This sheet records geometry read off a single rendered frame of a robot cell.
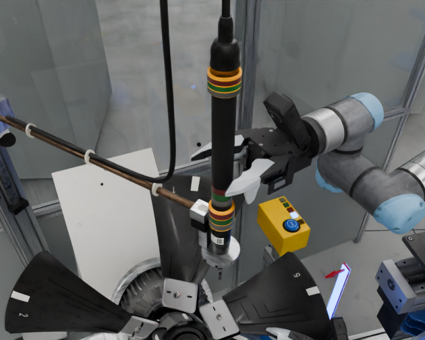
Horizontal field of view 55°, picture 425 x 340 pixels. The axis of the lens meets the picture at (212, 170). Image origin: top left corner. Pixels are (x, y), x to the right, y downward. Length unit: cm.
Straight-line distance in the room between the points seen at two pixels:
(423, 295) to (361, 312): 111
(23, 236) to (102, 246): 37
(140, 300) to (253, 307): 26
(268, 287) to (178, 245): 25
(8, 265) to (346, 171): 130
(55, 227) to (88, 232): 52
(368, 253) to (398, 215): 199
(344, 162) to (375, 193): 9
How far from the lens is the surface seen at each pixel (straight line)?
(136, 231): 110
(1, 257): 168
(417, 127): 392
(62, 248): 169
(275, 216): 132
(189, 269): 90
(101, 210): 109
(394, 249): 280
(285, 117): 60
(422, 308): 145
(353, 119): 74
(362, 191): 77
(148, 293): 102
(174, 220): 92
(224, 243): 71
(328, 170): 81
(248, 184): 58
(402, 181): 77
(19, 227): 138
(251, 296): 100
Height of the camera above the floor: 204
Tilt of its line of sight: 42 degrees down
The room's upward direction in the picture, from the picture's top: straight up
